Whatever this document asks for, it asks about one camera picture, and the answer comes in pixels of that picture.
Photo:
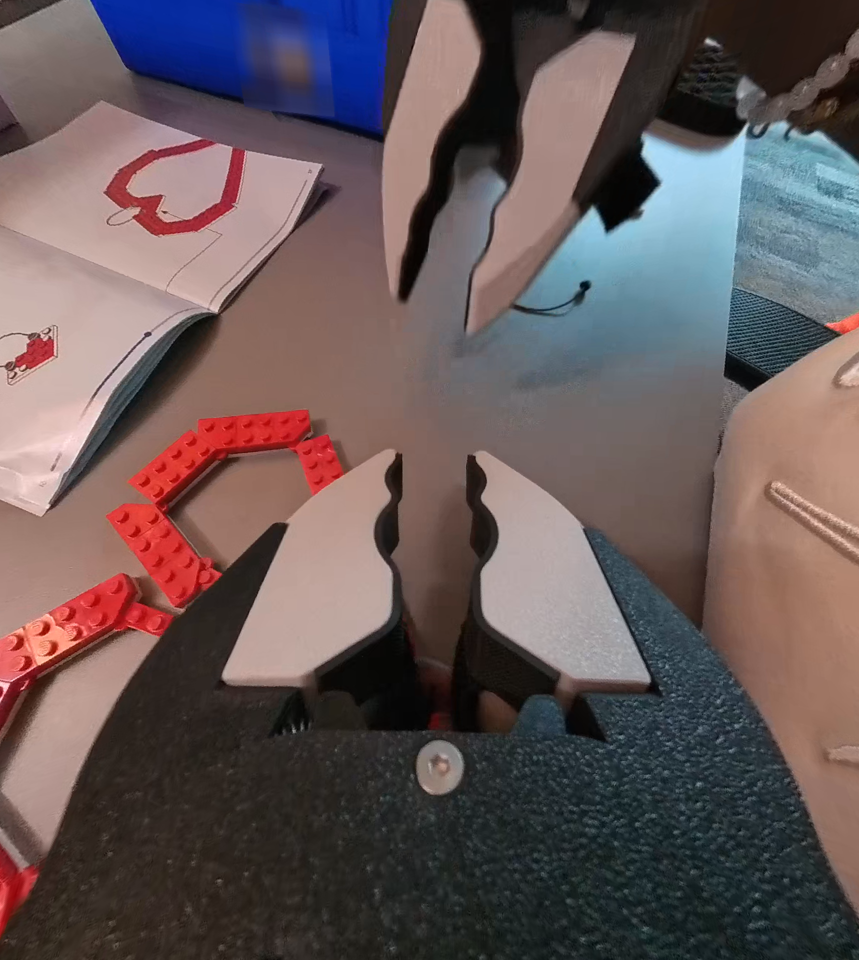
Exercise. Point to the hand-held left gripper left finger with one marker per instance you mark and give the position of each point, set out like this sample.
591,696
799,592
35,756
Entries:
324,592

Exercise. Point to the red brick heart frame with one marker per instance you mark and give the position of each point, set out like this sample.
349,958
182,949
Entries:
167,540

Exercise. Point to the blue plastic bin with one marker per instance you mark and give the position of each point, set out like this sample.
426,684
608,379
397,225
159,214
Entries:
174,45

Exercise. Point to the black mesh chair seat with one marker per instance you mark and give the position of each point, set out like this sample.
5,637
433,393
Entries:
774,337

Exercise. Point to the person's right hand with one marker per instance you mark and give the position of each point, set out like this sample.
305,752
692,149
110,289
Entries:
789,30

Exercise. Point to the white instruction booklet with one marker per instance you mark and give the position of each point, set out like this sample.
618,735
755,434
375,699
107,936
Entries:
62,300

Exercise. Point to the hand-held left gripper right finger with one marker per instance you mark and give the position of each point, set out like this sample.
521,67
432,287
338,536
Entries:
557,600

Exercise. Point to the black textured pad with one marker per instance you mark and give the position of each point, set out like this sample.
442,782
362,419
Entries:
699,105

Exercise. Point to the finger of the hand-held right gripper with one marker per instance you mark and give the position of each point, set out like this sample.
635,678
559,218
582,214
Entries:
557,165
418,150

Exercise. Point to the grey desk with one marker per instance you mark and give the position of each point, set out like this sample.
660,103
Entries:
587,412

